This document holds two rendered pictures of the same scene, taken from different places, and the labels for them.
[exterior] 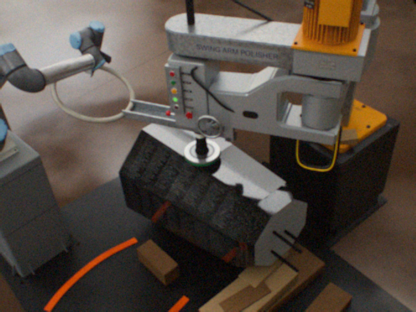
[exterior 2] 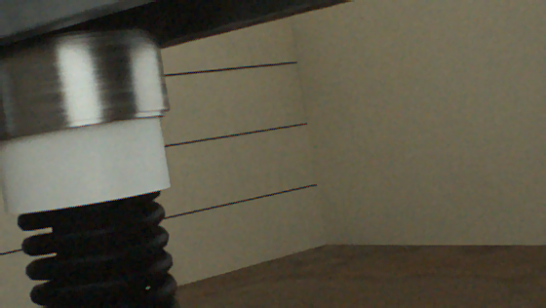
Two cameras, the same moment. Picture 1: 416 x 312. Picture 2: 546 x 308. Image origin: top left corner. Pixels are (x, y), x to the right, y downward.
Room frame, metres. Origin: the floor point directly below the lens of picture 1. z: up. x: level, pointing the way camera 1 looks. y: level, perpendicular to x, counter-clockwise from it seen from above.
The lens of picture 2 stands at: (2.62, 0.12, 1.00)
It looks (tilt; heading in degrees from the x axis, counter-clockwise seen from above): 3 degrees down; 186
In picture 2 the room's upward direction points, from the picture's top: 9 degrees counter-clockwise
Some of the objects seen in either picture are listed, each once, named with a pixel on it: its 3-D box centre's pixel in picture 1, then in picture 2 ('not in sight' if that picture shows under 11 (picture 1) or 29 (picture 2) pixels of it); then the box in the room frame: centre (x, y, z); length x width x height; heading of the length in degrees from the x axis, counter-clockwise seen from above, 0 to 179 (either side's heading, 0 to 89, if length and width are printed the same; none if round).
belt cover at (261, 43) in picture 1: (261, 46); not in sight; (2.13, -0.29, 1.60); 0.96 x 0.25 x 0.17; 67
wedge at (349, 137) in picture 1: (339, 136); not in sight; (2.37, -0.81, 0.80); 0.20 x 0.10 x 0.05; 82
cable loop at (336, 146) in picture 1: (316, 148); not in sight; (2.01, -0.58, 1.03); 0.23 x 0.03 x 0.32; 67
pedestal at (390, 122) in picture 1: (329, 163); not in sight; (2.60, -0.84, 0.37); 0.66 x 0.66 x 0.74; 37
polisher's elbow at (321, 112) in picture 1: (321, 103); not in sight; (2.01, -0.58, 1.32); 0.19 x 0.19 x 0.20
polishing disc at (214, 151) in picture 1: (202, 151); not in sight; (2.27, 0.03, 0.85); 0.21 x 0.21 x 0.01
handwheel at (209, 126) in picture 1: (211, 122); not in sight; (2.11, -0.03, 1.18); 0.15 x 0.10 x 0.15; 67
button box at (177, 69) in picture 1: (175, 89); not in sight; (2.19, 0.14, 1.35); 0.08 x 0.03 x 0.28; 67
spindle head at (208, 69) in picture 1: (210, 90); not in sight; (2.23, -0.04, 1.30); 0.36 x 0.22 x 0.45; 67
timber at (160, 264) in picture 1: (158, 262); not in sight; (2.08, 0.38, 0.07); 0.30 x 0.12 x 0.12; 40
